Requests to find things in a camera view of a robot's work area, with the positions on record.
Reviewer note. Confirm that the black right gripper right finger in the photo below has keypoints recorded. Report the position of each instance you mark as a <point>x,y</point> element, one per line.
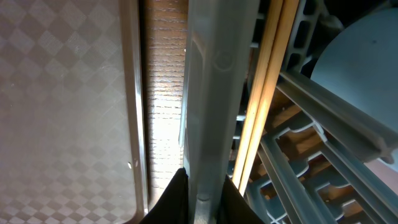
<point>233,207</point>

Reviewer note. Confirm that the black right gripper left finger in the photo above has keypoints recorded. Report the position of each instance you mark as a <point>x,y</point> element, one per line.
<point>172,207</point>

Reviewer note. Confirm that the grey dishwasher rack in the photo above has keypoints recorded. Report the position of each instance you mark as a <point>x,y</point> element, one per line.
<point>310,162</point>

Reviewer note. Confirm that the wooden chopstick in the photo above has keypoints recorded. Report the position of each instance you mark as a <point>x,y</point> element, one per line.
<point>284,27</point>
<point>265,47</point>

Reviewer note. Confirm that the pink cup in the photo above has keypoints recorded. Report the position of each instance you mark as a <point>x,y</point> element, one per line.
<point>384,173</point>

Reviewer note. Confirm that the dark blue plate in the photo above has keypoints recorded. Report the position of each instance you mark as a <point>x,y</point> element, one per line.
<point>360,66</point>

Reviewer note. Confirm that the brown serving tray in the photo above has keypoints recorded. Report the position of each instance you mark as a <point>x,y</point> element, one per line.
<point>65,145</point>

